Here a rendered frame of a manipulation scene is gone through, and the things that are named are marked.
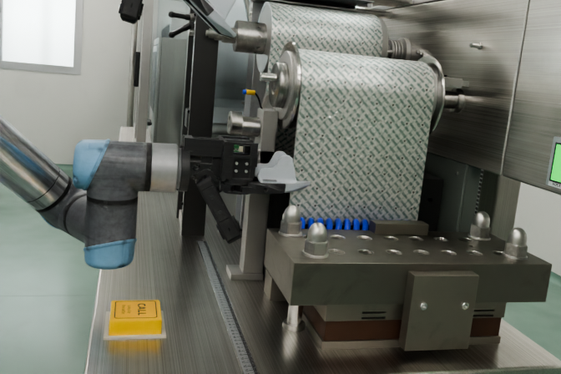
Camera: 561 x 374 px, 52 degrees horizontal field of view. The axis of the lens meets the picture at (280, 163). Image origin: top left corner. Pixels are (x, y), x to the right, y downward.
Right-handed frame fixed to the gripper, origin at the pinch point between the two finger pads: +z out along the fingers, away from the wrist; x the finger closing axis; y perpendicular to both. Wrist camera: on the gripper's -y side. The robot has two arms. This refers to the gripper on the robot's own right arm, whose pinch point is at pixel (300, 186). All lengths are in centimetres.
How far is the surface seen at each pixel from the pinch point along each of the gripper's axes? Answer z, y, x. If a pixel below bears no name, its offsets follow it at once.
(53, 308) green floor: -59, -109, 200
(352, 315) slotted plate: 3.4, -13.9, -18.9
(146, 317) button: -24.2, -16.6, -12.7
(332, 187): 5.4, 0.1, -0.2
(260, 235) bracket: -4.3, -10.9, 7.8
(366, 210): 11.9, -3.7, -0.2
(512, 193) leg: 50, -2, 13
